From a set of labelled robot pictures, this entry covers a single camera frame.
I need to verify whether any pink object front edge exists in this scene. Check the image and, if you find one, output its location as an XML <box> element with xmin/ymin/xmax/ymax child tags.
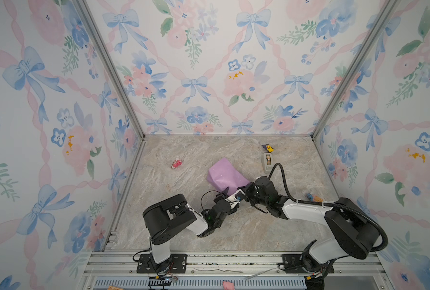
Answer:
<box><xmin>222</xmin><ymin>281</ymin><xmax>236</xmax><ymax>290</ymax></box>

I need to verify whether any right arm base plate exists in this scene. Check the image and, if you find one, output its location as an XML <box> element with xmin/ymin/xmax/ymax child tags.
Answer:
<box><xmin>279</xmin><ymin>254</ymin><xmax>336</xmax><ymax>275</ymax></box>

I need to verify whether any blue pink toy figure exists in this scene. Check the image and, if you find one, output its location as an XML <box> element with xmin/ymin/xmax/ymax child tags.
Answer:
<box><xmin>306</xmin><ymin>193</ymin><xmax>324</xmax><ymax>203</ymax></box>

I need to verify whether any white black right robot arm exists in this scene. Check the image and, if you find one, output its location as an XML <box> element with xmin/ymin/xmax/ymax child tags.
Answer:
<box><xmin>235</xmin><ymin>180</ymin><xmax>388</xmax><ymax>273</ymax></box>

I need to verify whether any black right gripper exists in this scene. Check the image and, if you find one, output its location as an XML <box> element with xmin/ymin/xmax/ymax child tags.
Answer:
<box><xmin>236</xmin><ymin>183</ymin><xmax>269</xmax><ymax>210</ymax></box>

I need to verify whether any black corrugated cable conduit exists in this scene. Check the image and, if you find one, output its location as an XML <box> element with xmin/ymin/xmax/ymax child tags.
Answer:
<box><xmin>267</xmin><ymin>162</ymin><xmax>388</xmax><ymax>253</ymax></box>

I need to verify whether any yellow purple toy figure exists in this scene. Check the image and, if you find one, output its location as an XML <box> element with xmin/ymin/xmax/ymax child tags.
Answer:
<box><xmin>262</xmin><ymin>145</ymin><xmax>274</xmax><ymax>153</ymax></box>

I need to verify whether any grey tape dispenser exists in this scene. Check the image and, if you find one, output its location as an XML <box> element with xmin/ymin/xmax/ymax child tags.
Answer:
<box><xmin>262</xmin><ymin>153</ymin><xmax>274</xmax><ymax>174</ymax></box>

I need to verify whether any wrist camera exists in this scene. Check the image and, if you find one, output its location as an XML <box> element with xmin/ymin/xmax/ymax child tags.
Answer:
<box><xmin>226</xmin><ymin>189</ymin><xmax>245</xmax><ymax>204</ymax></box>
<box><xmin>254</xmin><ymin>176</ymin><xmax>278</xmax><ymax>198</ymax></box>

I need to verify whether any grey slotted cable duct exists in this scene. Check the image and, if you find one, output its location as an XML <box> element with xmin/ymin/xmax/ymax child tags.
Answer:
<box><xmin>91</xmin><ymin>276</ymin><xmax>307</xmax><ymax>290</ymax></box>

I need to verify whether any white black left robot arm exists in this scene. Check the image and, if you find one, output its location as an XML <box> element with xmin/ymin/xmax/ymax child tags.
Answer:
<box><xmin>142</xmin><ymin>188</ymin><xmax>245</xmax><ymax>276</ymax></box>

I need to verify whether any red pink toy figure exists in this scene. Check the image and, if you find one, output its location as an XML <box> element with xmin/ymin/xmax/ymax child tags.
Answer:
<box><xmin>171</xmin><ymin>158</ymin><xmax>183</xmax><ymax>169</ymax></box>

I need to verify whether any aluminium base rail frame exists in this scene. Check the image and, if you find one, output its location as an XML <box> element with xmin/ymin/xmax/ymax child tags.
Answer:
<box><xmin>77</xmin><ymin>251</ymin><xmax>394</xmax><ymax>290</ymax></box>

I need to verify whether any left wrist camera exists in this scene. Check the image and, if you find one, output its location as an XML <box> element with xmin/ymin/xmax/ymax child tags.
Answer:
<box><xmin>226</xmin><ymin>189</ymin><xmax>245</xmax><ymax>204</ymax></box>

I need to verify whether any aluminium corner post left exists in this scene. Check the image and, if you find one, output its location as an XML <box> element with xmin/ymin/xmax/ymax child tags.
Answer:
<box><xmin>72</xmin><ymin>0</ymin><xmax>145</xmax><ymax>141</ymax></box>

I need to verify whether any aluminium corner post right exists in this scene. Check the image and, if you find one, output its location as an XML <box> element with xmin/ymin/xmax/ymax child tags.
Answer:
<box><xmin>311</xmin><ymin>0</ymin><xmax>399</xmax><ymax>141</ymax></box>

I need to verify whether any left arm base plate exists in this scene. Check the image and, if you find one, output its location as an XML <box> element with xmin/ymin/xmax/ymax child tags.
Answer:
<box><xmin>136</xmin><ymin>254</ymin><xmax>187</xmax><ymax>276</ymax></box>

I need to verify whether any aluminium corner post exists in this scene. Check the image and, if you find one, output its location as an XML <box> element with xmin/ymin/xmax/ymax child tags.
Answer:
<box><xmin>72</xmin><ymin>0</ymin><xmax>145</xmax><ymax>141</ymax></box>
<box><xmin>311</xmin><ymin>0</ymin><xmax>399</xmax><ymax>141</ymax></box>

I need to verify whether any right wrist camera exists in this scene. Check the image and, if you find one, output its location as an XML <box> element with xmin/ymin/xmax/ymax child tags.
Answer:
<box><xmin>254</xmin><ymin>176</ymin><xmax>278</xmax><ymax>198</ymax></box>

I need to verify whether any pink purple wrapping paper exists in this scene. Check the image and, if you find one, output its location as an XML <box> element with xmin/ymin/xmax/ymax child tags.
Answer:
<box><xmin>207</xmin><ymin>158</ymin><xmax>250</xmax><ymax>196</ymax></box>

